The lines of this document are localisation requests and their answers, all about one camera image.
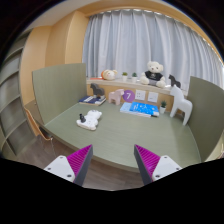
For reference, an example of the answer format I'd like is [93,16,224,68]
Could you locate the right white wall socket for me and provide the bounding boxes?
[148,92,158,103]

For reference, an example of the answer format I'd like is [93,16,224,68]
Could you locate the small potted plant on desk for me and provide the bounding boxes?
[160,100,167,114]

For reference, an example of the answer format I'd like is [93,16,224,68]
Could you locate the left green desk partition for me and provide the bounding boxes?
[32,63,87,124]

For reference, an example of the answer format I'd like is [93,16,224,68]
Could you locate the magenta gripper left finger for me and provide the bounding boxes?
[44,145,93,186]

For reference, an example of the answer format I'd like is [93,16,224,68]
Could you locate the right green desk partition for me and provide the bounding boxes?
[187,77,224,161]

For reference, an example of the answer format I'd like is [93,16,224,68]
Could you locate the green desk partition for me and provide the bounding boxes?
[187,77,224,161]
[32,63,87,124]

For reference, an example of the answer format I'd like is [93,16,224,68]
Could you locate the grey curtain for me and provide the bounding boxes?
[82,9,224,90]

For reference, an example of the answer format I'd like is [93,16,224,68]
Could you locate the dark grey wooden horse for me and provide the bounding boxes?
[90,83,105,96]

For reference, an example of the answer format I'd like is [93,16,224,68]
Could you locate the grey bookshelf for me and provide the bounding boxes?
[0,31,34,160]

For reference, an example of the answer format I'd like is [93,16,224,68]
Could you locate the orange white plush toy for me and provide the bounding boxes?
[101,70,117,81]

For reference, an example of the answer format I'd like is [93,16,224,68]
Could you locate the dark blue book stack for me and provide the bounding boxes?
[79,96,106,106]

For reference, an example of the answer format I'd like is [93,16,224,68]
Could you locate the pink wooden horse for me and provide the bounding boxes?
[108,89,124,105]

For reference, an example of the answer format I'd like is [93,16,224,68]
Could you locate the light blue book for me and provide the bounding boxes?
[120,102,131,113]

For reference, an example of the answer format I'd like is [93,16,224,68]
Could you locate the white teddy bear black shirt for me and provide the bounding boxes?
[140,61,166,88]

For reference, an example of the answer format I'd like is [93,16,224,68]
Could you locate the black charger plug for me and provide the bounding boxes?
[79,114,86,123]

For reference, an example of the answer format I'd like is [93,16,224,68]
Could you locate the wooden chair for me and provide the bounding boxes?
[25,109,54,146]

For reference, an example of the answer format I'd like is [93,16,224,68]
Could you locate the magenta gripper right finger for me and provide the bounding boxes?
[134,144,181,185]

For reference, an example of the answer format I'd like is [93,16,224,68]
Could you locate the white wall socket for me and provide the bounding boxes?
[135,90,146,101]
[148,92,158,103]

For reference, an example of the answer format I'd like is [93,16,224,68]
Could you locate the right small potted plant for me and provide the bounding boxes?
[132,72,138,83]

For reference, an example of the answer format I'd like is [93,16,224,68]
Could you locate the small black horse figurine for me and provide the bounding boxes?
[168,74,181,88]

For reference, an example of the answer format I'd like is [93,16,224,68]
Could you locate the left white wall socket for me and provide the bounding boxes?
[135,90,146,101]

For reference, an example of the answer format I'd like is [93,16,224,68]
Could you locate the purple round number sign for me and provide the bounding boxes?
[123,90,135,102]

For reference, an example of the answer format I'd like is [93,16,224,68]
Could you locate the left small potted plant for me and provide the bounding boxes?
[122,72,128,82]

